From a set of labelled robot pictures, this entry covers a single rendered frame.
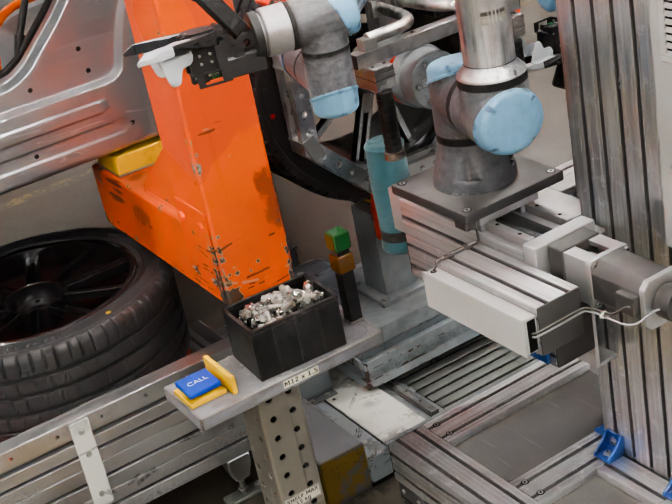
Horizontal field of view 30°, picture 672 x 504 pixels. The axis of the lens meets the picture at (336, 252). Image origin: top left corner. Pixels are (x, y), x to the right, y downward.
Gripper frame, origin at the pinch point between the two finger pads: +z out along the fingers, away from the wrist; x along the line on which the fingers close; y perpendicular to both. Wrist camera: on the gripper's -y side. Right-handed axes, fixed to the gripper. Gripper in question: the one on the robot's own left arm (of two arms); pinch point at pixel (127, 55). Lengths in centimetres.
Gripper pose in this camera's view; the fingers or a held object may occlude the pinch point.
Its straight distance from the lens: 189.0
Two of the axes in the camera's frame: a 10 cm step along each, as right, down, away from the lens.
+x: -2.9, -2.4, 9.3
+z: -9.3, 3.0, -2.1
